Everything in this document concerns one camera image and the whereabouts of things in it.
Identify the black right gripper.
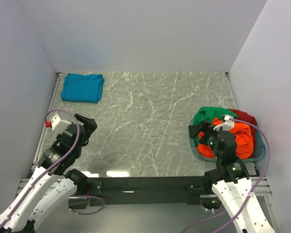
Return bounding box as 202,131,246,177
188,119,221,159

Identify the orange t shirt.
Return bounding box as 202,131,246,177
194,122,255,159

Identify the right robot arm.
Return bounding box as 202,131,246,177
188,120,275,233

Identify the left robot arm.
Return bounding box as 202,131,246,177
0,114,97,233

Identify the green t shirt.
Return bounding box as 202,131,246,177
190,106,237,147

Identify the folded blue t shirt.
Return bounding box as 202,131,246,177
61,73,105,103

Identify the dark red t shirt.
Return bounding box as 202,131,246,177
229,109,258,126

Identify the teal plastic basket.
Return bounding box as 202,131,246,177
189,118,266,163

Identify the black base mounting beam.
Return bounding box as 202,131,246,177
67,176,236,211

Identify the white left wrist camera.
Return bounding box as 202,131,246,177
44,113,71,133

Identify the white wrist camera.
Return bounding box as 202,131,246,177
213,115,235,131
44,113,71,133

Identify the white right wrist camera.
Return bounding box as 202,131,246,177
213,115,235,131

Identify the aluminium left side rail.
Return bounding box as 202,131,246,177
32,72,64,163

